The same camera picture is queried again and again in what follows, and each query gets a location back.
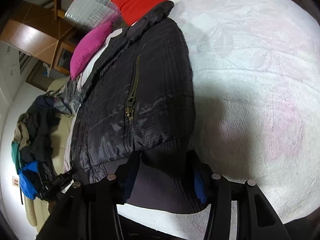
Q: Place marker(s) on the grey folded garment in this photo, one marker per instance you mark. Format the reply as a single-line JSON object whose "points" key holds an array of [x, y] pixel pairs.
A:
{"points": [[67, 98]]}

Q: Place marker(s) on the black puffer jacket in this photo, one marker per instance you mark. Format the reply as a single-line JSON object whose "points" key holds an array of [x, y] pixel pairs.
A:
{"points": [[139, 98]]}

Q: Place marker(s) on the magenta pillow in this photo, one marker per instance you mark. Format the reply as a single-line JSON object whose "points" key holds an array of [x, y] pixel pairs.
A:
{"points": [[87, 47]]}

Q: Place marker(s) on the wooden cabinet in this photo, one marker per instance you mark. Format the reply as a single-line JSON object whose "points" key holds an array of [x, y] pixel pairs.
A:
{"points": [[34, 30]]}

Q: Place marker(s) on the beige armchair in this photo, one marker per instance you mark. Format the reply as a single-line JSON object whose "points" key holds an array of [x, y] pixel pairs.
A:
{"points": [[37, 210]]}

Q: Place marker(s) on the pile of dark clothes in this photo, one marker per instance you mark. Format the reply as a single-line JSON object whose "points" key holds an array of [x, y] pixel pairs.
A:
{"points": [[31, 148]]}

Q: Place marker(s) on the silver foil headboard cover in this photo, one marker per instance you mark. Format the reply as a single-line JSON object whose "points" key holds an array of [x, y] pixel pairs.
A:
{"points": [[89, 14]]}

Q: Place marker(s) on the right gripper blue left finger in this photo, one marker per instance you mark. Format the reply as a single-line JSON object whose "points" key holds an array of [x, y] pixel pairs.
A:
{"points": [[131, 170]]}

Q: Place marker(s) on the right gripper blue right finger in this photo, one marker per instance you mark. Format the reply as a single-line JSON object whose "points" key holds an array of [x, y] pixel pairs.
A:
{"points": [[200, 187]]}

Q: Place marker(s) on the white bed blanket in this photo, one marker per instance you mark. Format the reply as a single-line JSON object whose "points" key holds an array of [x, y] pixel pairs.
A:
{"points": [[256, 82]]}

